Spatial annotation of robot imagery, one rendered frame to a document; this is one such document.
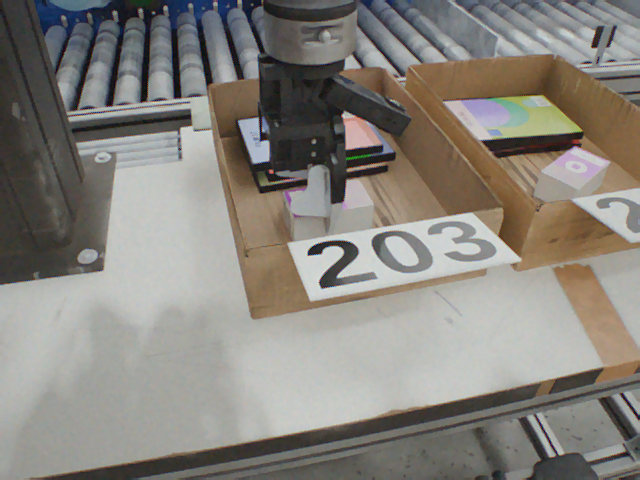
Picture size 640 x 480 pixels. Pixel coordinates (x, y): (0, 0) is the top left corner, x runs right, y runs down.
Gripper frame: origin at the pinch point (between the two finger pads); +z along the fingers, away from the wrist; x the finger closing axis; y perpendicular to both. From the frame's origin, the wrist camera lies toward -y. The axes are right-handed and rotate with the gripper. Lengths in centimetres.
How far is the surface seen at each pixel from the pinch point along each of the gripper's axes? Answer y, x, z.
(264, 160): 5.4, -10.5, -1.3
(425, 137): -16.3, -6.9, -3.5
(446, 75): -28.0, -23.4, -4.2
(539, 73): -46, -23, -3
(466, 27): -50, -55, 0
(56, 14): 41, -99, 2
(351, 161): -6.7, -9.4, 0.4
